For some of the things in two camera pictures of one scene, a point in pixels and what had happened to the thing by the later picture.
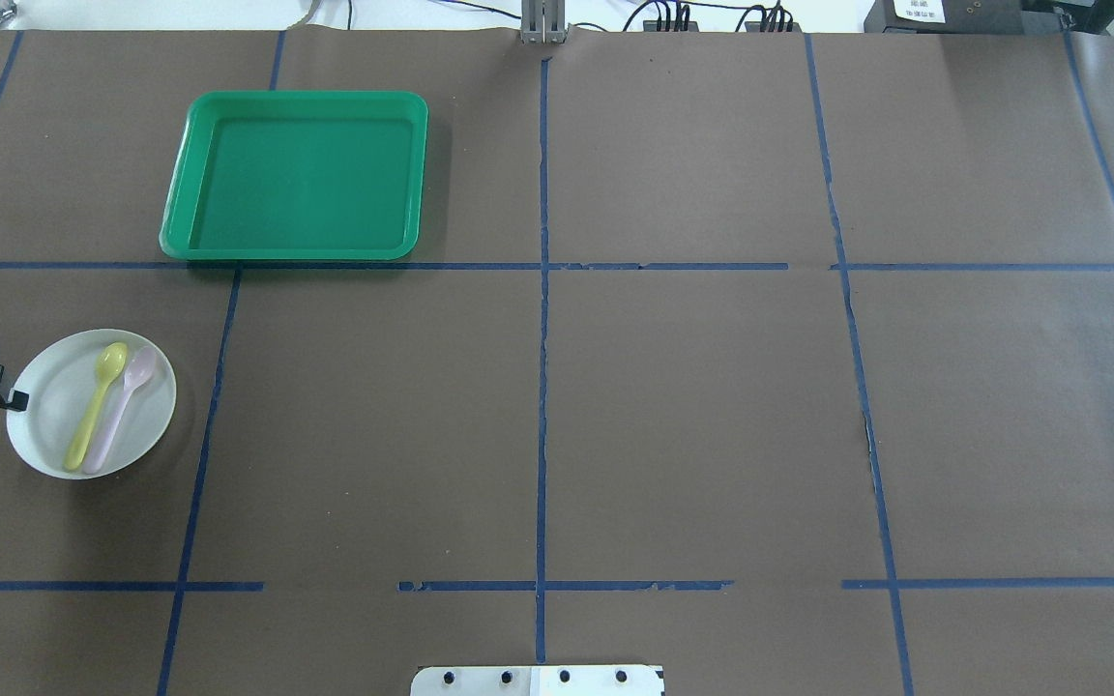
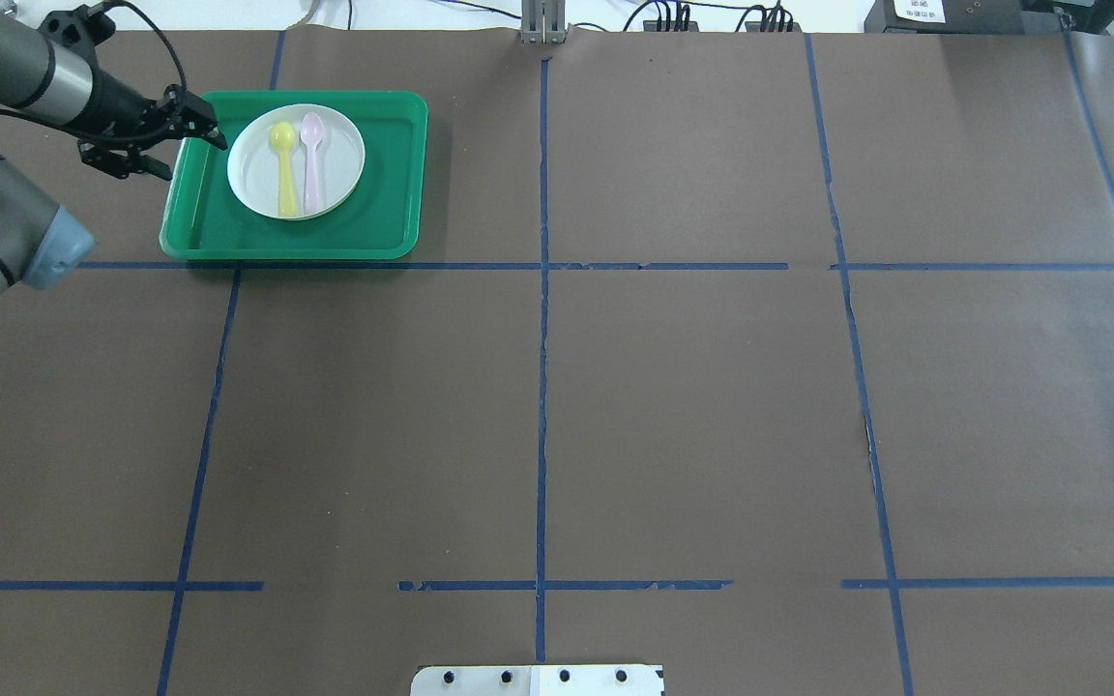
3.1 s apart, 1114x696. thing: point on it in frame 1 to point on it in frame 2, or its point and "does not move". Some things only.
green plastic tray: x=297 y=175 does not move
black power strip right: x=754 y=27 does not move
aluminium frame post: x=542 y=22 does not move
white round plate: x=97 y=399 to x=254 y=160
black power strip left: x=652 y=26 does not move
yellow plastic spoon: x=110 y=363 to x=282 y=135
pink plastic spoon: x=138 y=369 to x=311 y=130
